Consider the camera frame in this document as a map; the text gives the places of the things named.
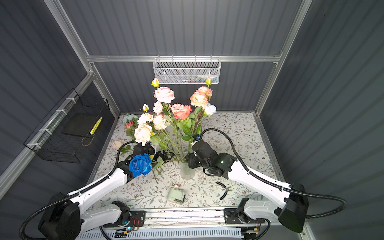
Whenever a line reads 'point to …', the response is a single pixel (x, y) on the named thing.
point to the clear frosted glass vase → (187, 173)
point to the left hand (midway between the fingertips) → (171, 155)
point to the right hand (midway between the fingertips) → (190, 157)
